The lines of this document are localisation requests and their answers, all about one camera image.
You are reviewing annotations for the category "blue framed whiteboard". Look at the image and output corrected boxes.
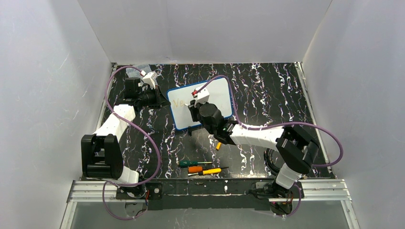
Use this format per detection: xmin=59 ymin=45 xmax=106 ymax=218
xmin=167 ymin=77 xmax=234 ymax=131

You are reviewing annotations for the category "yellow marker cap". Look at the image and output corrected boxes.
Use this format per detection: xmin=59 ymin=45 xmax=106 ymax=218
xmin=215 ymin=142 xmax=222 ymax=151

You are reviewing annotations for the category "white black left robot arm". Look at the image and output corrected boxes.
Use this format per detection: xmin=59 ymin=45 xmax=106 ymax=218
xmin=81 ymin=76 xmax=170 ymax=184

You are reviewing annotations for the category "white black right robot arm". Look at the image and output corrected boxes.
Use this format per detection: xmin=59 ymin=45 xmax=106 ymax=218
xmin=188 ymin=100 xmax=320 ymax=189

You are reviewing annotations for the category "clear plastic compartment box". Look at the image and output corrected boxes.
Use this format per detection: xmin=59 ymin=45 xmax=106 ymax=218
xmin=125 ymin=63 xmax=152 ymax=80

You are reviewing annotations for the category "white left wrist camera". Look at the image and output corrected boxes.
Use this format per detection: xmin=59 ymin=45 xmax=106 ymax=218
xmin=140 ymin=70 xmax=158 ymax=89

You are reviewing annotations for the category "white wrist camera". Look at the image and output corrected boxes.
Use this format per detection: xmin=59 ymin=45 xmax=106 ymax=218
xmin=140 ymin=70 xmax=158 ymax=89
xmin=192 ymin=86 xmax=210 ymax=107

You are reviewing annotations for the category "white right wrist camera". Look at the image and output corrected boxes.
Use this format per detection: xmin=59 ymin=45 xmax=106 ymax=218
xmin=192 ymin=86 xmax=210 ymax=107

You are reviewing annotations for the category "green handled screwdriver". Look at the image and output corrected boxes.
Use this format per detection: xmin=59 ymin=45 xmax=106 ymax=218
xmin=177 ymin=160 xmax=212 ymax=168

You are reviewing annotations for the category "yellow handled screwdriver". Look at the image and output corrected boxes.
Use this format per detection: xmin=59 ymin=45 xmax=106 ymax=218
xmin=188 ymin=168 xmax=222 ymax=177

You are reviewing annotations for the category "orange handled screwdriver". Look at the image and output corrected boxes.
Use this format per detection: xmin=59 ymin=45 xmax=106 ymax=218
xmin=188 ymin=166 xmax=228 ymax=173

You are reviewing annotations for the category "black coiled cable bundle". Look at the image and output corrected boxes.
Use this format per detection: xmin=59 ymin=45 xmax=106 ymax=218
xmin=264 ymin=146 xmax=287 ymax=177

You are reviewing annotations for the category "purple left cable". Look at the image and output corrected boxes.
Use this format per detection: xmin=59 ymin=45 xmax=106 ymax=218
xmin=102 ymin=65 xmax=162 ymax=221

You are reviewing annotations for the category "purple cable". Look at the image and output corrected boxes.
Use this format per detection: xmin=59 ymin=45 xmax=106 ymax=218
xmin=102 ymin=65 xmax=162 ymax=221
xmin=192 ymin=75 xmax=344 ymax=217

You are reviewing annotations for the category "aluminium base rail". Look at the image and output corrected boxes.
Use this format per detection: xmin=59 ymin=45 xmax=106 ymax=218
xmin=68 ymin=178 xmax=352 ymax=202

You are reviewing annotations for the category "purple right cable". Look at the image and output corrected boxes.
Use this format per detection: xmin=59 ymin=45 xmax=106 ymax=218
xmin=192 ymin=75 xmax=344 ymax=217

